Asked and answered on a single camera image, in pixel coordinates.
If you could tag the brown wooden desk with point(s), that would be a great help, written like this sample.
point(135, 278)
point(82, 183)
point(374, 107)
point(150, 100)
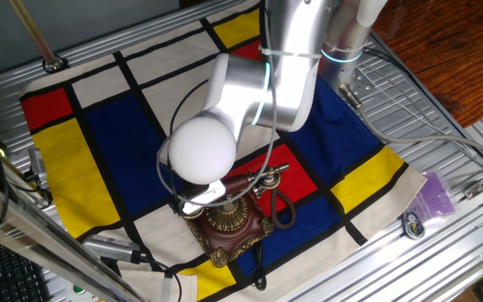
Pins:
point(455, 54)

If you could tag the black computer keyboard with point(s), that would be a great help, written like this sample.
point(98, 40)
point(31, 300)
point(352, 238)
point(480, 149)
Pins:
point(11, 272)

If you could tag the aluminium corner bracket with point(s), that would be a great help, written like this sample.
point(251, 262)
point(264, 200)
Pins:
point(473, 191)

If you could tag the wrist camera on grey bracket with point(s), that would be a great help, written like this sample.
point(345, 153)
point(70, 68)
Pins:
point(206, 195)

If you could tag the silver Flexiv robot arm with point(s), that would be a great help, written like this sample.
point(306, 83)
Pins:
point(245, 92)

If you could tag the small grey side camera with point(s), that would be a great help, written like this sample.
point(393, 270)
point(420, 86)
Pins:
point(38, 165)

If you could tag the brass tripod pole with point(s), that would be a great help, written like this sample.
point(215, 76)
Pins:
point(36, 38)

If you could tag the brown brass phone handset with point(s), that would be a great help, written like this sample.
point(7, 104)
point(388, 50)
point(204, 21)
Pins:
point(266, 178)

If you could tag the aluminium frame beam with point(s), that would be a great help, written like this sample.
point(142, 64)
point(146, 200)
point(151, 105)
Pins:
point(36, 239)

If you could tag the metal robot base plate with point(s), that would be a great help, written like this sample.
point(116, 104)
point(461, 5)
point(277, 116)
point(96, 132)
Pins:
point(363, 86)

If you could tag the grey depth camera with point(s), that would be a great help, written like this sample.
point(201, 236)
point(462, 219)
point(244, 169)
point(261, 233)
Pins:
point(109, 248)

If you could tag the colourful Mondrian pattern tablecloth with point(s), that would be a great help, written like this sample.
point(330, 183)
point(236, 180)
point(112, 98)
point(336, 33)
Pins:
point(120, 147)

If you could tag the grey box with green button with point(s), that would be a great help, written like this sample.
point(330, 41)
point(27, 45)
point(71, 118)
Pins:
point(78, 293)

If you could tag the brown brass rotary phone base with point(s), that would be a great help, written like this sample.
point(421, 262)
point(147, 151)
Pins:
point(229, 239)

